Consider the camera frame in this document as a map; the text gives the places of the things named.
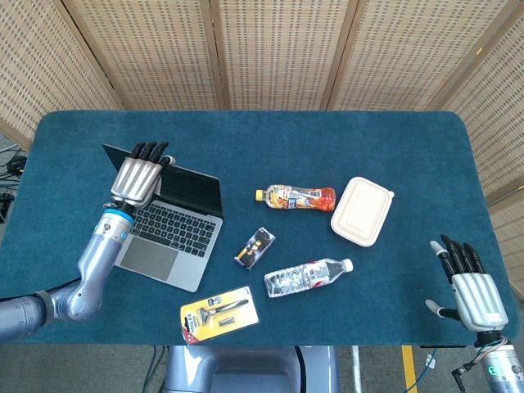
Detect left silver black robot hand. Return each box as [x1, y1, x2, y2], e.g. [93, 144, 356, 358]
[109, 141, 177, 213]

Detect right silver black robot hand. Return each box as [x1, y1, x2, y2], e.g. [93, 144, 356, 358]
[424, 234, 509, 332]

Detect grey laptop computer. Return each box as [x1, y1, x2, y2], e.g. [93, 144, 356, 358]
[102, 142, 225, 294]

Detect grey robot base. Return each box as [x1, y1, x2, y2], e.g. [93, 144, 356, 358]
[162, 346, 341, 393]

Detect small black purple carton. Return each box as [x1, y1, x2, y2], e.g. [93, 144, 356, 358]
[233, 227, 277, 272]

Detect beige lidded food container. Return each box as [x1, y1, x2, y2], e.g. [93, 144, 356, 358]
[330, 176, 395, 248]

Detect blue carpet table cover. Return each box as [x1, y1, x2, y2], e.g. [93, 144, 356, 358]
[0, 110, 521, 347]

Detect orange iced tea bottle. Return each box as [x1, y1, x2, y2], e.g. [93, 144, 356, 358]
[255, 183, 337, 215]

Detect yellow razor blister pack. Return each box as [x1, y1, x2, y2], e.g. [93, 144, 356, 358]
[179, 286, 260, 346]

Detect clear plastic water bottle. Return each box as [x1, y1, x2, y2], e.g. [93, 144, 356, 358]
[264, 257, 355, 299]

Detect woven rattan folding screen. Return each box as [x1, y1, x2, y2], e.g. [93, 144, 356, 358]
[0, 0, 524, 296]

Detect black cable with plug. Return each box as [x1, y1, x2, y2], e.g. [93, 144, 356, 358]
[449, 359, 480, 380]

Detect blue floor cable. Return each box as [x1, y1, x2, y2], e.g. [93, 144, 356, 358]
[404, 347, 439, 393]

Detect black floor cable bundle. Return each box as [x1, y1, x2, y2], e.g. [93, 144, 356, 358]
[0, 149, 28, 222]

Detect thin cables under table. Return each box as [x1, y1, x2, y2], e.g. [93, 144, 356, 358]
[141, 346, 169, 393]

